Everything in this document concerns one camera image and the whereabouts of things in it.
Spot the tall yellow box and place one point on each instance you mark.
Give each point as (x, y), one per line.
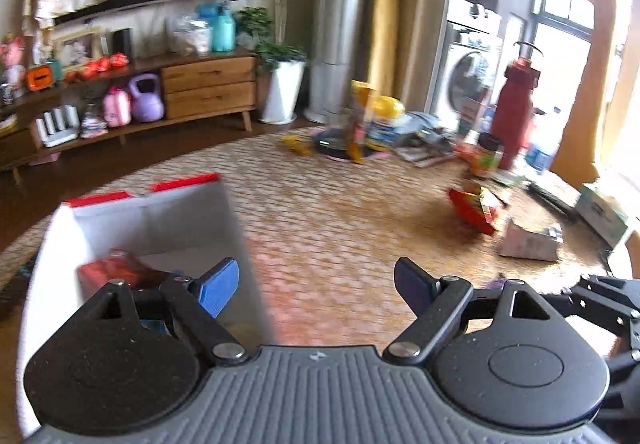
(361, 124)

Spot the white plant pot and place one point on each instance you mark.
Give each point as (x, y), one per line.
(282, 92)

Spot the pink doll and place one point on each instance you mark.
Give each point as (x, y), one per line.
(12, 59)

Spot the woven table mat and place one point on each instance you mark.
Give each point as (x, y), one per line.
(350, 214)

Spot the red snack packet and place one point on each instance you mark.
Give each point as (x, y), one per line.
(117, 269)

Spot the red water bottle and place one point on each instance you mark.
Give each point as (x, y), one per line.
(515, 109)

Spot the white router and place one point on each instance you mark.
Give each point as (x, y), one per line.
(57, 127)

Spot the pink kettlebell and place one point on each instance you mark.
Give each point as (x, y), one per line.
(117, 108)

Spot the magazine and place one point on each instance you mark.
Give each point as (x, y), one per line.
(425, 155)

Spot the grey tower air conditioner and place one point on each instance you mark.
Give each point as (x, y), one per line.
(345, 14)

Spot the red yellow snack bag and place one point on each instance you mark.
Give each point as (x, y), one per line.
(475, 209)

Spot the white washing machine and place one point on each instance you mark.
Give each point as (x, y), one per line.
(472, 74)

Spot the red round ornament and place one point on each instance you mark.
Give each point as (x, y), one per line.
(120, 59)
(103, 64)
(89, 70)

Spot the long wooden TV cabinet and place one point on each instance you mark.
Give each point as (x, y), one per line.
(100, 134)

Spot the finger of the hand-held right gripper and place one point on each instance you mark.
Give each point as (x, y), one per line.
(605, 294)

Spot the golden rolled mat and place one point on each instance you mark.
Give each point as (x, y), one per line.
(390, 14)

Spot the black speaker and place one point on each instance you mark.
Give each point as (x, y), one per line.
(122, 42)

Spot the wooden cabinet drawer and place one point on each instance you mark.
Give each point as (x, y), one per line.
(210, 73)
(212, 99)

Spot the purple kettlebell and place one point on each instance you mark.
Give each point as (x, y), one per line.
(146, 100)

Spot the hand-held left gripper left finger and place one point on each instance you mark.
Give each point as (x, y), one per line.
(217, 286)

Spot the grey pouch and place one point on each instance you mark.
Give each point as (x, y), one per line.
(425, 127)

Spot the pink white snack packet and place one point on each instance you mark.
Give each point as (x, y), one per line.
(530, 241)

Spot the wooden picture frame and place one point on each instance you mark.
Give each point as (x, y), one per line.
(76, 48)

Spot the dark lid jar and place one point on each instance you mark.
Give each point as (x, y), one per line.
(487, 157)

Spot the white storage box red trim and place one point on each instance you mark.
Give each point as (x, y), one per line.
(175, 224)

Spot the black round tray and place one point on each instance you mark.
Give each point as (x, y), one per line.
(330, 147)

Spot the black television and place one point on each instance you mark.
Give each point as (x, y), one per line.
(140, 2)

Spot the teal jug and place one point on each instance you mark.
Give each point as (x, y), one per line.
(224, 32)

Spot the green white carton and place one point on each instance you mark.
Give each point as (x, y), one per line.
(602, 214)

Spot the tan giraffe plush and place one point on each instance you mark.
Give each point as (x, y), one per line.
(595, 74)

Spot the orange table clock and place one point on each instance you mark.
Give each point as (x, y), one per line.
(40, 78)

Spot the clear plastic jar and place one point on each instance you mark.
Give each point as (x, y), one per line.
(190, 37)

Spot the yellow lid can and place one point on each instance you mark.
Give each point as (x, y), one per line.
(384, 124)

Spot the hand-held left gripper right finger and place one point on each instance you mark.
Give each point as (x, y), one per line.
(412, 286)

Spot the blue snack packet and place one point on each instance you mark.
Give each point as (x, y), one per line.
(156, 326)

